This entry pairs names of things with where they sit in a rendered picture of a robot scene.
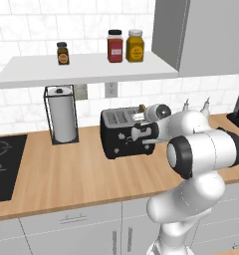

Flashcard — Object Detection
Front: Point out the grey cupboard door handle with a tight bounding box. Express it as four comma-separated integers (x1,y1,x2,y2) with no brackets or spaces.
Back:
112,230,118,255
126,226,133,253

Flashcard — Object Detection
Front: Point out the grey wall cupboard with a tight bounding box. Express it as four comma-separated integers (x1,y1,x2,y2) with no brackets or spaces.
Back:
151,0,239,78

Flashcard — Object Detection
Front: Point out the grey drawer front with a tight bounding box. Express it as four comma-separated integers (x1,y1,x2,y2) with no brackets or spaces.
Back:
19,202,122,235
189,218,239,255
198,181,239,230

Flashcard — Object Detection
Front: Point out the white wall socket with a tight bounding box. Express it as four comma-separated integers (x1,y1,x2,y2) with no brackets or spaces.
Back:
104,81,119,99

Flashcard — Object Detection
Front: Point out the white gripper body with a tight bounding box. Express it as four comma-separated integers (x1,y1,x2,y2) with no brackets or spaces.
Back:
130,126,158,146

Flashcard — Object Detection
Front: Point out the black wire towel holder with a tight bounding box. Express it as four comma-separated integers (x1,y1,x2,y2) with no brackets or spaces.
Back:
43,84,81,146

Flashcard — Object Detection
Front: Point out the white paper towel roll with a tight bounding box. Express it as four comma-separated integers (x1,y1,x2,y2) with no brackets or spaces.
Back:
47,86,78,143

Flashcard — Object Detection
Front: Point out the red jar with black lid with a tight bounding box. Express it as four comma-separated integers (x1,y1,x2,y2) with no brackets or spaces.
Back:
107,29,124,64

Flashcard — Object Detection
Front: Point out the grey wall switch plate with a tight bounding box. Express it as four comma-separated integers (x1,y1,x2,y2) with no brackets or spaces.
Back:
74,84,89,101

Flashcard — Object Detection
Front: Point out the small brown spice jar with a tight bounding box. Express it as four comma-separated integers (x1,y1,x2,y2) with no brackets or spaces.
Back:
56,41,71,66

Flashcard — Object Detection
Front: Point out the black hob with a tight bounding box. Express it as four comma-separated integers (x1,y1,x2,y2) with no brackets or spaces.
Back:
0,133,29,203

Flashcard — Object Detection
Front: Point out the yellow jar with white lid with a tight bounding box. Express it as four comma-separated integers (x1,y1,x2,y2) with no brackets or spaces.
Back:
125,28,145,64

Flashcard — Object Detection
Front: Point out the white wall shelf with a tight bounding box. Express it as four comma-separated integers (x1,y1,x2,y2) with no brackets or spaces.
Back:
0,51,180,91

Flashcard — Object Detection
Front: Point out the grey cupboard door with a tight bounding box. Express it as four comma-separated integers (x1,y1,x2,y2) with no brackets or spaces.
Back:
0,217,34,255
120,197,163,255
25,221,122,255

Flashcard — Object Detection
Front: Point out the pale bottle with spout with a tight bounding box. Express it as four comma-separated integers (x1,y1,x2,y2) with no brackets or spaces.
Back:
182,98,191,113
200,97,212,118

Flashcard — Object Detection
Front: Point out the black toaster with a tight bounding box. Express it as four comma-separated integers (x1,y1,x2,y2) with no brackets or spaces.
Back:
99,106,156,161

